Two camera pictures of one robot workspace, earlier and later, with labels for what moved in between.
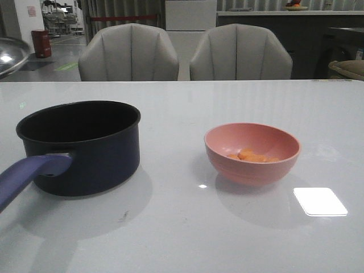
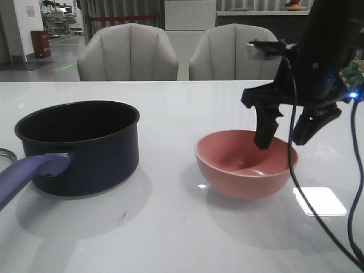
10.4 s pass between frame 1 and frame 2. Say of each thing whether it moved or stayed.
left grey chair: stayed
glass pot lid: moved
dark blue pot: stayed
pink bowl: moved
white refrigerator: stayed
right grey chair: stayed
